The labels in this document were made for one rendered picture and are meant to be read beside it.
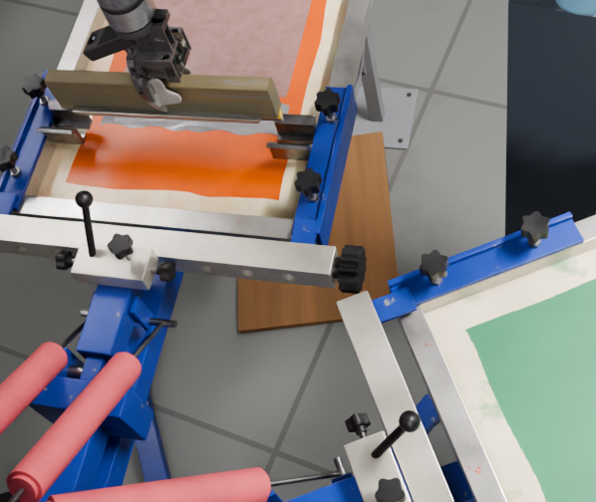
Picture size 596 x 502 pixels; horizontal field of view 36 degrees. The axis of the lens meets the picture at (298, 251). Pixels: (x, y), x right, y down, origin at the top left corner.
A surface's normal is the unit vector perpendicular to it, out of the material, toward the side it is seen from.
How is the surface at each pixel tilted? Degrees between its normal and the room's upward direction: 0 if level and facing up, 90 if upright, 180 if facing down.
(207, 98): 90
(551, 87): 90
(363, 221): 0
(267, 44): 0
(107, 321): 0
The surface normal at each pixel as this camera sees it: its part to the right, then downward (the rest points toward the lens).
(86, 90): -0.21, 0.88
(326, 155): -0.18, -0.48
